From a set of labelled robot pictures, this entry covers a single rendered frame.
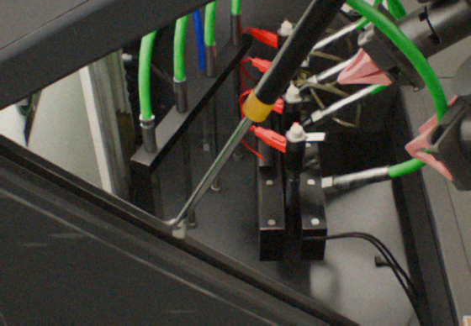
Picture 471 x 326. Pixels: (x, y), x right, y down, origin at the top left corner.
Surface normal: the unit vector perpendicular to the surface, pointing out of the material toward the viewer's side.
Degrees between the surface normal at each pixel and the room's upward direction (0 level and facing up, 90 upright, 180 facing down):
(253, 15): 90
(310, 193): 0
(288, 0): 90
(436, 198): 0
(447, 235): 0
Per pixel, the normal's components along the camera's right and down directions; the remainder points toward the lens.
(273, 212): 0.01, -0.71
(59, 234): 0.04, 0.70
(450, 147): 0.48, -0.04
